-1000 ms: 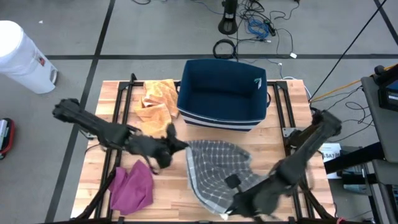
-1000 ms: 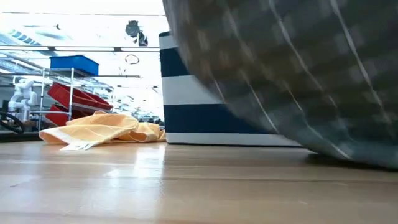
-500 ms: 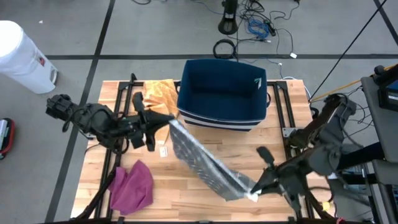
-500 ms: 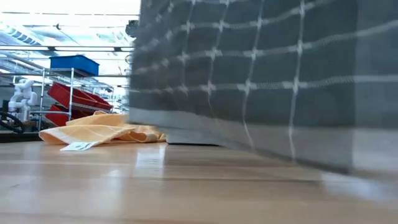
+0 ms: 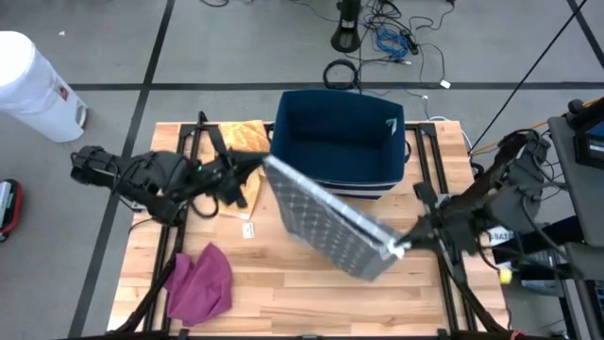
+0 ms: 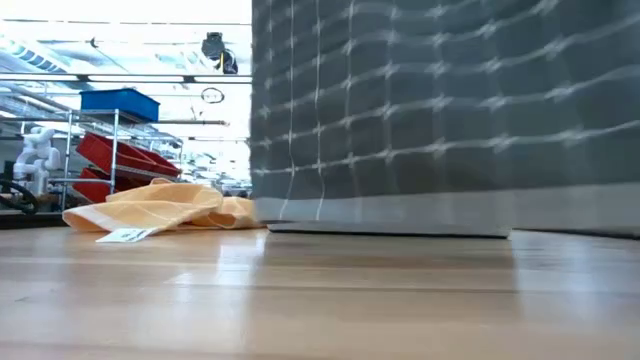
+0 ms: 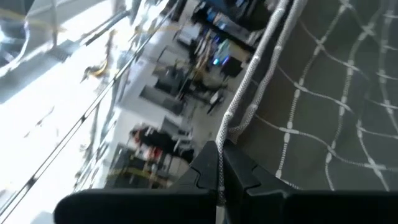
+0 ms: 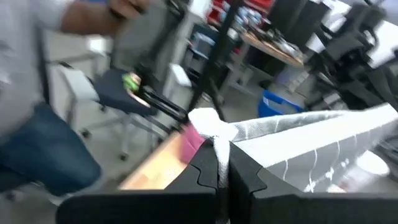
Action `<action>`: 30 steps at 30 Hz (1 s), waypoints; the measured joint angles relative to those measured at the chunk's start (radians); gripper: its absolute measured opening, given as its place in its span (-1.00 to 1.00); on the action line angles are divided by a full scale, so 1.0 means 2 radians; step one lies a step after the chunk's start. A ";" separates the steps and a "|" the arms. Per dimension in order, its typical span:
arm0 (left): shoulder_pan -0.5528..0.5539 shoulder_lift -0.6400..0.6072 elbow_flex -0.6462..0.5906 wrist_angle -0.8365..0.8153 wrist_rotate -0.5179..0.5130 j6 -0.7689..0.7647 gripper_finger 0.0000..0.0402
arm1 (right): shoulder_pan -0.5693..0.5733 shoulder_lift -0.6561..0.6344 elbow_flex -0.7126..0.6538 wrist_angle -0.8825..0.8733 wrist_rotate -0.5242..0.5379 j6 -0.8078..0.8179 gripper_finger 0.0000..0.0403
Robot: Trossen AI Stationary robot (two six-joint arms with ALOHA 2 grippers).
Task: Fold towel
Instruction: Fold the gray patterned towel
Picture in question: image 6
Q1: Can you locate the metal wire shelf rack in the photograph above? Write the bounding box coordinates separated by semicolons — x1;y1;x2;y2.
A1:
49;108;185;211

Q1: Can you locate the blue plastic bin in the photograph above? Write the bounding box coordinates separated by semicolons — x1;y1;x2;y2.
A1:
79;88;161;123

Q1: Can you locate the black ceiling cable reel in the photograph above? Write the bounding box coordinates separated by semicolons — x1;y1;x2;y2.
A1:
201;31;239;75

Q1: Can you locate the small white paper tag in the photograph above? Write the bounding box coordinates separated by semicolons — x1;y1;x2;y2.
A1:
94;227;159;245

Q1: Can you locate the orange checked towel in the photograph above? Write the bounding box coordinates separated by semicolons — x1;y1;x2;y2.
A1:
62;178;261;234

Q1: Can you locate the black wire ring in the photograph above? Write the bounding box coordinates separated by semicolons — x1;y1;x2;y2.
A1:
200;87;226;105

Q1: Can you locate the grey checked towel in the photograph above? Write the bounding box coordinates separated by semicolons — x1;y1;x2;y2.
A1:
248;0;640;239

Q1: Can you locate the red plastic bin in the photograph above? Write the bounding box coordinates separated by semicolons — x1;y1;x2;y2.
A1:
75;131;182;177
72;167;146;204

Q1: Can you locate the black coiled hose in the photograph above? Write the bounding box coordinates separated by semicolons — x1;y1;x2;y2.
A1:
0;178;40;215

